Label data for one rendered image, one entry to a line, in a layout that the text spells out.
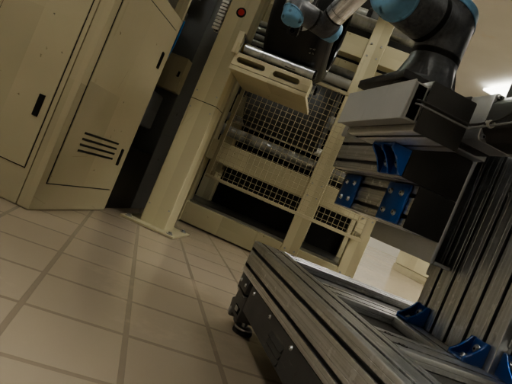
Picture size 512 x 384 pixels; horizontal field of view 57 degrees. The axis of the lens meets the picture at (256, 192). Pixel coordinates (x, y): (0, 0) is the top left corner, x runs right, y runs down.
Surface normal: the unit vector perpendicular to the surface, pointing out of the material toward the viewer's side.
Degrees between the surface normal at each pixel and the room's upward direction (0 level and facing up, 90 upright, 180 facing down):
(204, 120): 90
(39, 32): 90
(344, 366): 90
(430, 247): 90
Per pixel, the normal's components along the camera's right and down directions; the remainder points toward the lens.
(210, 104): -0.14, -0.04
